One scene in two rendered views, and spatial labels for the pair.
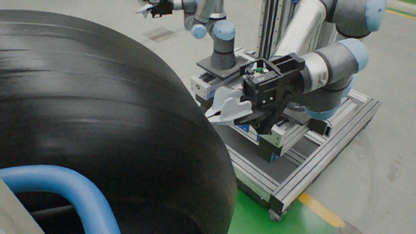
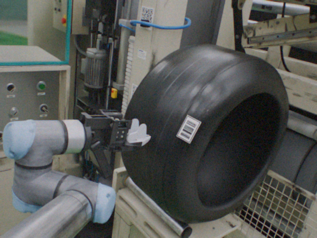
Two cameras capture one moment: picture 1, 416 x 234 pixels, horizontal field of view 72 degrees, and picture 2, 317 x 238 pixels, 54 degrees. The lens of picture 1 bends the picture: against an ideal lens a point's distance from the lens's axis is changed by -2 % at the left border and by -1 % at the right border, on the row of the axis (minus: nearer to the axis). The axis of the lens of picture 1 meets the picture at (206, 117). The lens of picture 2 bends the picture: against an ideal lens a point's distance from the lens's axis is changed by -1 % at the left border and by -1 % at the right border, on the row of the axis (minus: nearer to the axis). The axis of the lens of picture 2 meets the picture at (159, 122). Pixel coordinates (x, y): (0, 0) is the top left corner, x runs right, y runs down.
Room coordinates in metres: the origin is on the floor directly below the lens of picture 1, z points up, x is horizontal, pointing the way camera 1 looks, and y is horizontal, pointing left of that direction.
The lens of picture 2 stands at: (1.14, -0.21, 1.59)
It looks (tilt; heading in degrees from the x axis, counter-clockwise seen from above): 22 degrees down; 162
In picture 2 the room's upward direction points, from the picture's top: 9 degrees clockwise
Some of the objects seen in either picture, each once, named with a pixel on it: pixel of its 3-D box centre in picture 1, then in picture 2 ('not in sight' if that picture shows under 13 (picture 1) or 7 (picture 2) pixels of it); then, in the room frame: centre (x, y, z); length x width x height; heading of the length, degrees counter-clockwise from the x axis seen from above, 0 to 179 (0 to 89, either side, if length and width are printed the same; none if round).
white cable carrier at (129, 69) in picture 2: not in sight; (131, 94); (-0.09, 0.04, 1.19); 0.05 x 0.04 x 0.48; 115
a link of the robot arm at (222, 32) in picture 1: (223, 35); not in sight; (1.47, -0.09, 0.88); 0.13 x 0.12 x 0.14; 18
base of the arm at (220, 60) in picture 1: (223, 54); not in sight; (1.46, -0.09, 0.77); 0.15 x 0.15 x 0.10
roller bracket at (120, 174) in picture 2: not in sight; (154, 170); (0.04, 0.15, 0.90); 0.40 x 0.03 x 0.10; 115
